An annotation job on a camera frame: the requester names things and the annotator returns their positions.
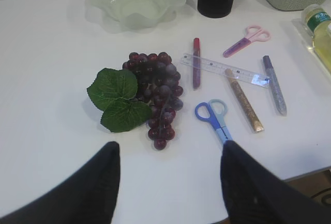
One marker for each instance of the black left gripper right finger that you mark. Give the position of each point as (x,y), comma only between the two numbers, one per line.
(252,194)

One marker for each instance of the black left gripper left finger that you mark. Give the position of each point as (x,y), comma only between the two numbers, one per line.
(87,196)

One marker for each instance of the purple artificial grape bunch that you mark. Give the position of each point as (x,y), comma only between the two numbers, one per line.
(145,91)

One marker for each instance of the yellow tea bottle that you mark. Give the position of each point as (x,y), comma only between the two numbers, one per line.
(317,20)

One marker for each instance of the gold glitter glue pen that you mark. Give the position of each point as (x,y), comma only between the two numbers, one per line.
(248,110)

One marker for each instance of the silver blue glitter glue pen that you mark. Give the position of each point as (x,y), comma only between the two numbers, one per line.
(274,86)

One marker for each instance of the clear plastic ruler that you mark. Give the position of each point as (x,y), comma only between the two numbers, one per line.
(219,68)

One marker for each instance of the red glitter glue pen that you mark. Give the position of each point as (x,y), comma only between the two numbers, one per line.
(196,78)

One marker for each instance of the blue scissors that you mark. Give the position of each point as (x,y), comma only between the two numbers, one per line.
(215,119)

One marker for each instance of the pink purple scissors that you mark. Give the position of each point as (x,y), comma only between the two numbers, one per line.
(254,33)

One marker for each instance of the green wavy glass bowl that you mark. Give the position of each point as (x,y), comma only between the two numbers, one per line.
(131,15)

